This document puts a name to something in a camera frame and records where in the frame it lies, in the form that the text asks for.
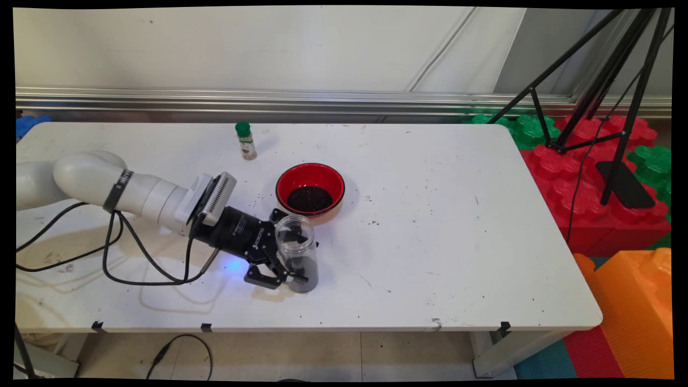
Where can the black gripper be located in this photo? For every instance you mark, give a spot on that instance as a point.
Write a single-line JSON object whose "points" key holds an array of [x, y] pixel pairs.
{"points": [[236, 234]]}

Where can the clear plastic jar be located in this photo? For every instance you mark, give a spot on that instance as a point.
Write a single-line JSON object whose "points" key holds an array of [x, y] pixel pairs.
{"points": [[303, 242]]}

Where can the red bowl black rim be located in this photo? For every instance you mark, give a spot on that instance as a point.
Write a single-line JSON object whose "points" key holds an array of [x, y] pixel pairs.
{"points": [[301, 174]]}

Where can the green-capped spice bottle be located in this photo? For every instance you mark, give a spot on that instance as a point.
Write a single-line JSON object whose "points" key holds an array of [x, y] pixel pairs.
{"points": [[247, 148]]}

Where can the white table leg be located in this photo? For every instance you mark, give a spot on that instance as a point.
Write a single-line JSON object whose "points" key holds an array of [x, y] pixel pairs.
{"points": [[505, 352]]}

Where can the blue foam block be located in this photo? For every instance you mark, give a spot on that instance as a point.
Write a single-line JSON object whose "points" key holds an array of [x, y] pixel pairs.
{"points": [[32, 124]]}

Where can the teal floor mat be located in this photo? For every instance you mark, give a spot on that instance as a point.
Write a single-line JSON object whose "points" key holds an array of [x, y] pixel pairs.
{"points": [[548, 363]]}

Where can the red floor mat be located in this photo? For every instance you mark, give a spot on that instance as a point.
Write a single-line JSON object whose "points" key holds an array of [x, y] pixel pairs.
{"points": [[591, 355]]}

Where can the black flat plate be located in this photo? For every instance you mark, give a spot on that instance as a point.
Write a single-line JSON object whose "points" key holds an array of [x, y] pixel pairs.
{"points": [[626, 188]]}

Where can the orange foam block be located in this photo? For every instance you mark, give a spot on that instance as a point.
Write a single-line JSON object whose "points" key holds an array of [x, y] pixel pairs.
{"points": [[634, 312]]}

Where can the large black tripod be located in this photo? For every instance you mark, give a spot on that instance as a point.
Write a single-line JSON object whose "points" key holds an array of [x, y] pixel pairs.
{"points": [[611, 70]]}

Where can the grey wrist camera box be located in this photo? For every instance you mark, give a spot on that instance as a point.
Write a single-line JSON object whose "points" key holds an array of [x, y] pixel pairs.
{"points": [[217, 196]]}

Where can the aluminium wall rail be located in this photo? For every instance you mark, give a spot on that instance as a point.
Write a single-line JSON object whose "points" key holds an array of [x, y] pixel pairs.
{"points": [[322, 99]]}

